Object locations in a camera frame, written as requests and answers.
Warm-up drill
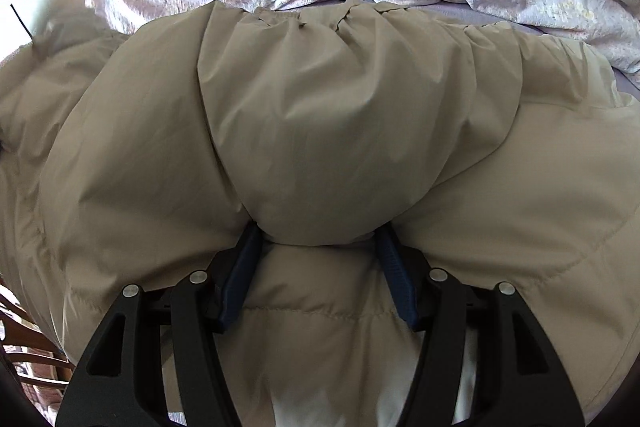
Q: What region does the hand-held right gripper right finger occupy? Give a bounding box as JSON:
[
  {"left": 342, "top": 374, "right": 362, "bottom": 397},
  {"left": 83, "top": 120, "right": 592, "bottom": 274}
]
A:
[{"left": 375, "top": 226, "right": 586, "bottom": 427}]

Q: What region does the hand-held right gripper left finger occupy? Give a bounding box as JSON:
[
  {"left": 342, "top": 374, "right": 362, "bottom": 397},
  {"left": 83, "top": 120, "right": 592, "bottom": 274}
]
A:
[{"left": 55, "top": 221, "right": 264, "bottom": 427}]

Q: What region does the beige puffer jacket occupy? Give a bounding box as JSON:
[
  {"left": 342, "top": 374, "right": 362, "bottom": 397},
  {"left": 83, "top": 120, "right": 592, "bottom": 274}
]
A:
[{"left": 0, "top": 0, "right": 640, "bottom": 427}]

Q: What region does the dark wooden chair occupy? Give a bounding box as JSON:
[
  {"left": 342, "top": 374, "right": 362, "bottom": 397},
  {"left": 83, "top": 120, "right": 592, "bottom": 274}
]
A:
[{"left": 0, "top": 284, "right": 71, "bottom": 408}]

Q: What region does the bed with lavender sheet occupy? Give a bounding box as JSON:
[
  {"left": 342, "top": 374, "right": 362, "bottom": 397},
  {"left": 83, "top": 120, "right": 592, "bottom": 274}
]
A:
[{"left": 320, "top": 0, "right": 640, "bottom": 105}]

